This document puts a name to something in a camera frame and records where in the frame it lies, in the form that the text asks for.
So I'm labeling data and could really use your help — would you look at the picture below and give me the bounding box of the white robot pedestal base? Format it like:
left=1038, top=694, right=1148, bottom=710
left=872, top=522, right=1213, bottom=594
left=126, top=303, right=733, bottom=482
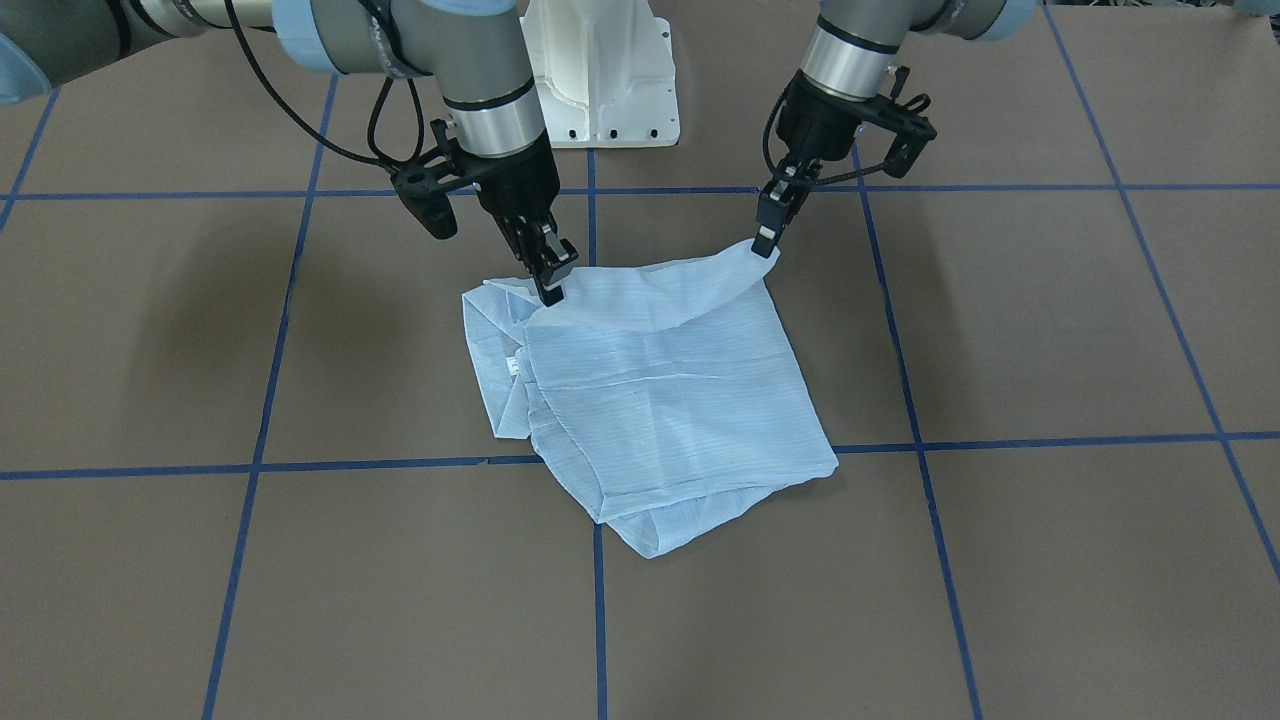
left=521, top=1, right=682, bottom=150

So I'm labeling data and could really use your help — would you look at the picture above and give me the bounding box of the light blue button shirt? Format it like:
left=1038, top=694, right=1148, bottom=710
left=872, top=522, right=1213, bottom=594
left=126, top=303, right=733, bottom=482
left=461, top=240, right=838, bottom=559

